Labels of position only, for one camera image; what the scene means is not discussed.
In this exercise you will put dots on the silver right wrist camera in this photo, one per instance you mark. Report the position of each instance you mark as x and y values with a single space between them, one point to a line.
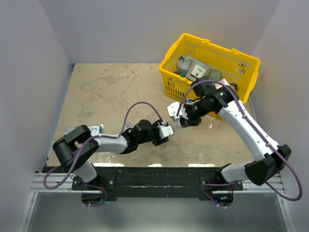
177 111

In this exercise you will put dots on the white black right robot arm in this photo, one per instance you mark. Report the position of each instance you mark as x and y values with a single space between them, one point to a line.
269 157

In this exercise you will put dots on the blue label Pocari bottle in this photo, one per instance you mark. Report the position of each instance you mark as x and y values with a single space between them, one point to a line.
189 102

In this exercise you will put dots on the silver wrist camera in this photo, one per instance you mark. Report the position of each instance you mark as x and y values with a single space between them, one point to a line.
177 111
165 131

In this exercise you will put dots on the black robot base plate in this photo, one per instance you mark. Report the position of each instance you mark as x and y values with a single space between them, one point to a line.
156 182

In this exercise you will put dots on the clear plastic bottle large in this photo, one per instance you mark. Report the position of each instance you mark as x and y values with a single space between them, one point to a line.
175 124

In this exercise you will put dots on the grey wrapped tissue roll rear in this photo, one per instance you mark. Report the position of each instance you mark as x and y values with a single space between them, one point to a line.
183 64

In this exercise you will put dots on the clear plastic bottle small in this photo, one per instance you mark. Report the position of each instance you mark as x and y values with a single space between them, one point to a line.
128 124

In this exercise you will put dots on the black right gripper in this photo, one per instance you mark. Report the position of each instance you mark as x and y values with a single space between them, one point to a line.
190 122

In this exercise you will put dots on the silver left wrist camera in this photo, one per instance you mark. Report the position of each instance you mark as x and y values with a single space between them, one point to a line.
165 131

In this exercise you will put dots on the yellow plastic shopping basket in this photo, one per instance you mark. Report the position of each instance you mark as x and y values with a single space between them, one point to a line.
236 67

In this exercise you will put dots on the aluminium frame rail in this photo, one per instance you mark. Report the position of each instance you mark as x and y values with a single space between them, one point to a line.
153 199

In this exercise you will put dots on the pink white tissue roll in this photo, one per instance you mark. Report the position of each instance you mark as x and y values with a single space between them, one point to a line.
222 82

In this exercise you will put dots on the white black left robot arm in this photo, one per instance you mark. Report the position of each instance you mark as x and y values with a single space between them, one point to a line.
81 138

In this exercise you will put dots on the blue silver flat box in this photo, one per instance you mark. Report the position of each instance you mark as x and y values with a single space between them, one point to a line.
93 129

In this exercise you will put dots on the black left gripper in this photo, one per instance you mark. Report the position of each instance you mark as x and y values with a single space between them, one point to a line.
159 140

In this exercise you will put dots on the green netted melon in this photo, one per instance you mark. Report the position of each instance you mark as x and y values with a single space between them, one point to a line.
215 75

